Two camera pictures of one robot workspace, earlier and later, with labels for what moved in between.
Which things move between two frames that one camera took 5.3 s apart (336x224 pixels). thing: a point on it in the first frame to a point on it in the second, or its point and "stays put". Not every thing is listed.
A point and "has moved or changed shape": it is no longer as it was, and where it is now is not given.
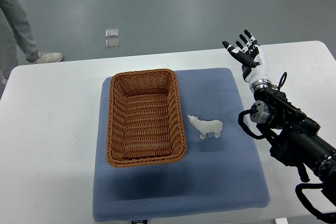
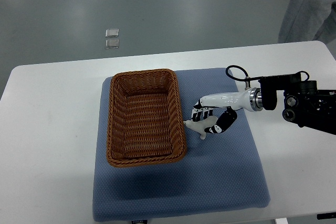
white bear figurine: (213, 126) has moved or changed shape
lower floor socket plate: (112, 43) stays put
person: (14, 28) to (311, 16)
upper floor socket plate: (112, 33) stays put
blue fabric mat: (217, 176) stays put
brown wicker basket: (145, 123) stays put
